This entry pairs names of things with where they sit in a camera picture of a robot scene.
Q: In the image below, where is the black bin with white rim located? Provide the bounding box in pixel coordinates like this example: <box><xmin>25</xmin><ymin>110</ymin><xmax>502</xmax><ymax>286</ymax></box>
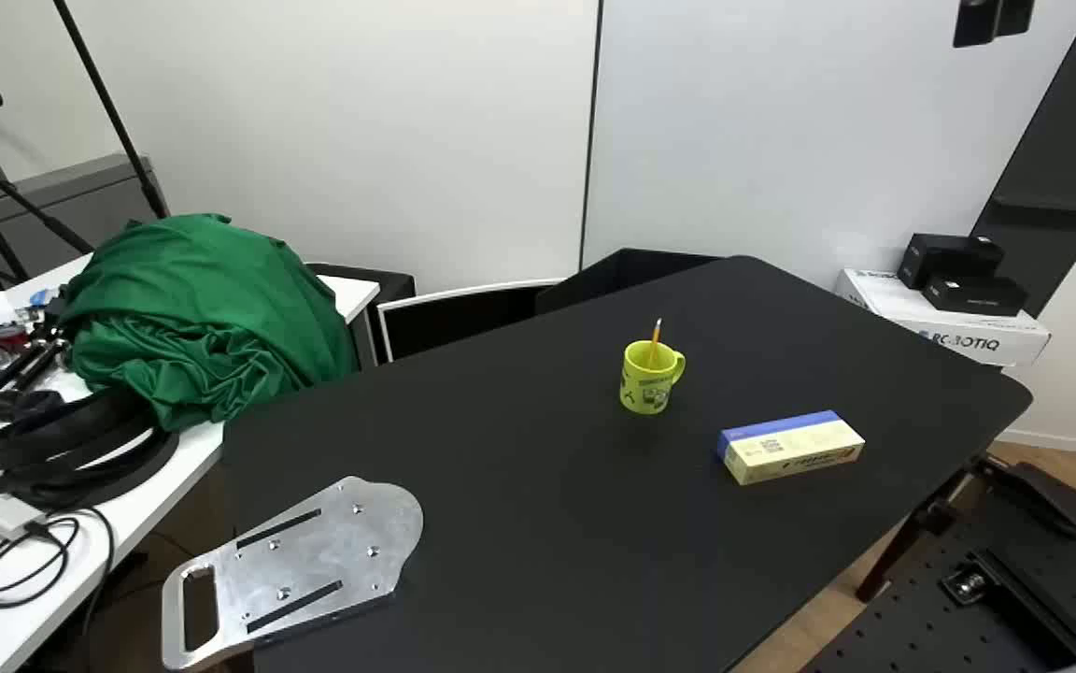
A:
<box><xmin>370</xmin><ymin>274</ymin><xmax>572</xmax><ymax>365</ymax></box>

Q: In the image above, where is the yellow-green mug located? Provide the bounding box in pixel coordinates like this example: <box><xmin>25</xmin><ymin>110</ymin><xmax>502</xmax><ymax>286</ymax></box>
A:
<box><xmin>615</xmin><ymin>337</ymin><xmax>690</xmax><ymax>420</ymax></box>

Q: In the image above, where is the blue and cream carton box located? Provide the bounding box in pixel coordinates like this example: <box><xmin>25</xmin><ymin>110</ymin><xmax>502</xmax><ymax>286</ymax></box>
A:
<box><xmin>717</xmin><ymin>406</ymin><xmax>872</xmax><ymax>491</ymax></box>

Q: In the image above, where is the grey metal mounting plate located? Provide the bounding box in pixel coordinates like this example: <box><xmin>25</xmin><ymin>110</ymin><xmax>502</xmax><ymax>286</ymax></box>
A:
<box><xmin>158</xmin><ymin>471</ymin><xmax>426</xmax><ymax>673</ymax></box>

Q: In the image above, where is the green cloth heap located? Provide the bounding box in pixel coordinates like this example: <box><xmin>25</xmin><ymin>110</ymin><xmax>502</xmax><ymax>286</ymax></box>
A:
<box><xmin>52</xmin><ymin>208</ymin><xmax>364</xmax><ymax>438</ymax></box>

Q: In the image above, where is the black electronic device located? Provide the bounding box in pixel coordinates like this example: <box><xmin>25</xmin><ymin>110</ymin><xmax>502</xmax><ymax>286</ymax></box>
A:
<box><xmin>893</xmin><ymin>229</ymin><xmax>1033</xmax><ymax>316</ymax></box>

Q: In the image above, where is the brown table leg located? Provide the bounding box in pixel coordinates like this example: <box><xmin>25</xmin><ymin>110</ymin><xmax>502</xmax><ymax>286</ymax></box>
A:
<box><xmin>854</xmin><ymin>471</ymin><xmax>980</xmax><ymax>604</ymax></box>

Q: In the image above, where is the white cardboard box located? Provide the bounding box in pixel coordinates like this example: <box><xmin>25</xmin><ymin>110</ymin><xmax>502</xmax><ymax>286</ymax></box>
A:
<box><xmin>835</xmin><ymin>265</ymin><xmax>1054</xmax><ymax>371</ymax></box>

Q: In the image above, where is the thin black pole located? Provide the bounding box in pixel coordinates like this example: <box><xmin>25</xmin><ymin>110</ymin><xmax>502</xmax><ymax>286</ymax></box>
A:
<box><xmin>50</xmin><ymin>0</ymin><xmax>172</xmax><ymax>219</ymax></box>

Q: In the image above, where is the black perforated breadboard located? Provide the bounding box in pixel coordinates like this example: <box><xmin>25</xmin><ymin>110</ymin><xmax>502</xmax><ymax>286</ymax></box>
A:
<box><xmin>802</xmin><ymin>461</ymin><xmax>1076</xmax><ymax>673</ymax></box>

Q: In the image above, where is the black slanted panel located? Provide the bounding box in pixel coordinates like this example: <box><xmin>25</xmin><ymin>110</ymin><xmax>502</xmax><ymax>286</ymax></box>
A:
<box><xmin>967</xmin><ymin>0</ymin><xmax>1076</xmax><ymax>316</ymax></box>

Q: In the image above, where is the black wall-mounted box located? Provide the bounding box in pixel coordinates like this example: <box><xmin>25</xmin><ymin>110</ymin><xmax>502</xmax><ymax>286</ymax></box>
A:
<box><xmin>950</xmin><ymin>0</ymin><xmax>1040</xmax><ymax>52</ymax></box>

